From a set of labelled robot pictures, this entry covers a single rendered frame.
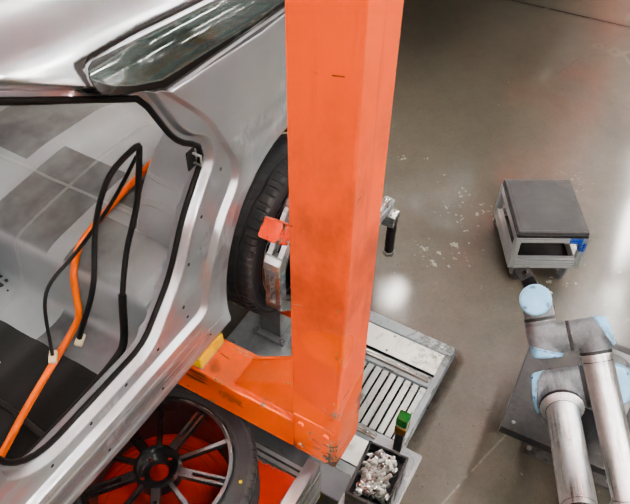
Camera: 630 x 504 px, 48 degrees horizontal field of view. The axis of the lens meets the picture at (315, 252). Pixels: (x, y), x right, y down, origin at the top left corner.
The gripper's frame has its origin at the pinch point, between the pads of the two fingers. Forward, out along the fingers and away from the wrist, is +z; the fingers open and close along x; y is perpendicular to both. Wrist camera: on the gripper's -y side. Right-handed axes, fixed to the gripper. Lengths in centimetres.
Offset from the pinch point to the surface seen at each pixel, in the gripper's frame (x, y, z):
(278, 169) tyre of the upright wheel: -53, -71, -41
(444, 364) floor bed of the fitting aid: -51, 9, 62
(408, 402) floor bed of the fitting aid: -69, 17, 46
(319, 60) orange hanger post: -10, -51, -136
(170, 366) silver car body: -103, -26, -64
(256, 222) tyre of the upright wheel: -65, -58, -46
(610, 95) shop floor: 97, -102, 253
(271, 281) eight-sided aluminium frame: -74, -41, -32
